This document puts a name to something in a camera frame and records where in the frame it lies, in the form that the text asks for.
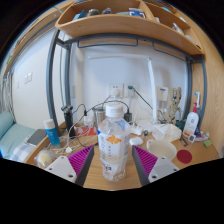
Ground green cable with plug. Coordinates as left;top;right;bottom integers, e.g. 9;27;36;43
127;85;154;111

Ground brown tree figurine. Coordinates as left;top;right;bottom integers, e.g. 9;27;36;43
157;87;184;125

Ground white wall switch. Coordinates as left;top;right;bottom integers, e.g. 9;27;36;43
23;72;34;84

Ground black electric shaver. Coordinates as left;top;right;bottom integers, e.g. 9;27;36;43
60;105;77;138

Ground black charger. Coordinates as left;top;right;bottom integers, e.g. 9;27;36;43
123;111;133;123

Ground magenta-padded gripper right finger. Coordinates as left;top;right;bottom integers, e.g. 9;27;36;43
131;144;181;187

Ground steel tumbler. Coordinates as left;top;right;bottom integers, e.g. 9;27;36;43
93;106;106;129

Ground wooden shelf unit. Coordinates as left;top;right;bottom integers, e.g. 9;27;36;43
54;0;205;56

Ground red blue tubes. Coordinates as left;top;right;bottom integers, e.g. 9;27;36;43
194;128;211;141

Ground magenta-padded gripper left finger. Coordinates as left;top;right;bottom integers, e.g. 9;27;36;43
45;144;96;188

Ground dark scissors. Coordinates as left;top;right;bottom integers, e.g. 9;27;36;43
179;134;188;147

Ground white cup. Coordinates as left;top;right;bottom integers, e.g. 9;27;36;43
145;139;178;162

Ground red packet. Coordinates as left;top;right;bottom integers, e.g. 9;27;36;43
75;125;98;137

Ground dark grey tablet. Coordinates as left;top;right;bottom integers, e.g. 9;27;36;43
26;128;48;146

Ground clear plastic water bottle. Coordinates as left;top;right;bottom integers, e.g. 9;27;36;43
97;102;132;183

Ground grey metal shelf frame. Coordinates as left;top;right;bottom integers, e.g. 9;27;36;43
45;29;208;138

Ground small white clock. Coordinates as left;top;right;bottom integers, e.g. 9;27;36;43
187;133;197;144

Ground blue white tube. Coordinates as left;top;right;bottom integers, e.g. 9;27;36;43
43;119;62;148

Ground white red pump bottle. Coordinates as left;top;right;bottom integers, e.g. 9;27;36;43
182;102;200;138

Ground dark green jar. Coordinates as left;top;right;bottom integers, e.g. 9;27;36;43
175;119;186;131

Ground white blue-label wall box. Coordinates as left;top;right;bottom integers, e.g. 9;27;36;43
156;86;169;101

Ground white plastic box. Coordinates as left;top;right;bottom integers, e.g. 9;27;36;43
152;123;183;143

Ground small white oval object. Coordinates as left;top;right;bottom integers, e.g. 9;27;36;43
129;136;144;147

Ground black cable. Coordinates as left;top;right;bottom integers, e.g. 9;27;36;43
68;99;131;148

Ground bagged round bun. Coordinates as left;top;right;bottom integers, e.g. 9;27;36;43
34;148;58;169

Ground light green bed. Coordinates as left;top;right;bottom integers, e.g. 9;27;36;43
0;110;37;163

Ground flat round red coaster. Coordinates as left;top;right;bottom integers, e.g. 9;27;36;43
176;149;193;165

